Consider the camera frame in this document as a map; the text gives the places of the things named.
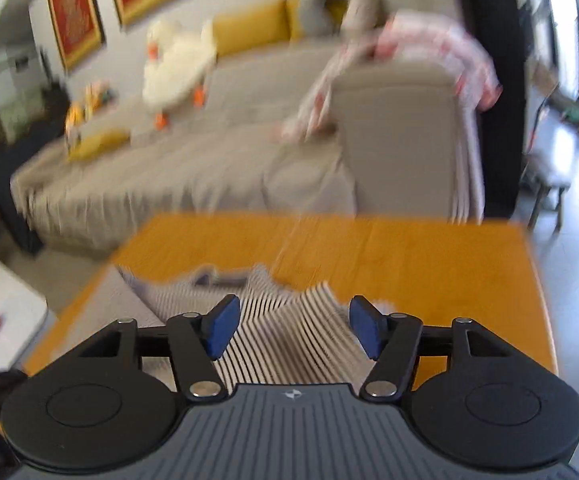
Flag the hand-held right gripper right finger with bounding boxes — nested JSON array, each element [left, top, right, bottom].
[[348, 296, 513, 403]]

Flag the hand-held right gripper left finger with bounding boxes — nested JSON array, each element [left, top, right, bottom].
[[77, 294, 241, 402]]

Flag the grey striped clothes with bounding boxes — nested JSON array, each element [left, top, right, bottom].
[[112, 264, 395, 397]]

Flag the white coffee table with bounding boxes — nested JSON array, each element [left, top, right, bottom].
[[0, 255, 58, 376]]

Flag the grey sofa cover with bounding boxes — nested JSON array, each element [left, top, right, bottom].
[[10, 40, 356, 256]]

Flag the beige sofa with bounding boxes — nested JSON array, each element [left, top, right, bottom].
[[10, 0, 487, 256]]

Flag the black cabinet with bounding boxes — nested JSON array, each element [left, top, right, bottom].
[[0, 147, 45, 256]]

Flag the small yellow cushion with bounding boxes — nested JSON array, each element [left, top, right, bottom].
[[67, 130, 130, 163]]

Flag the grey padded stool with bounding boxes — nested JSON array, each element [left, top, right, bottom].
[[522, 155, 573, 233]]

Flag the yellow orange plush toy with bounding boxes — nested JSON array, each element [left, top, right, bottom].
[[64, 102, 90, 153]]

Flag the white goose plush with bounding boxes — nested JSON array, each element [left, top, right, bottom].
[[142, 19, 219, 128]]

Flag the pink brown plush toy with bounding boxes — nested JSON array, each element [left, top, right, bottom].
[[84, 82, 119, 112]]

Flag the pink floral blanket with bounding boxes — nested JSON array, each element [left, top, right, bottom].
[[270, 10, 503, 143]]

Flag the grey neck pillow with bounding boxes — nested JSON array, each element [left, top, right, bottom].
[[299, 0, 343, 36]]

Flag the white bear pillow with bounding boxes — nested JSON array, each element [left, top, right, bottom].
[[342, 0, 385, 36]]

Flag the black window frame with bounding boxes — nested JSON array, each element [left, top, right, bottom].
[[449, 0, 579, 221]]

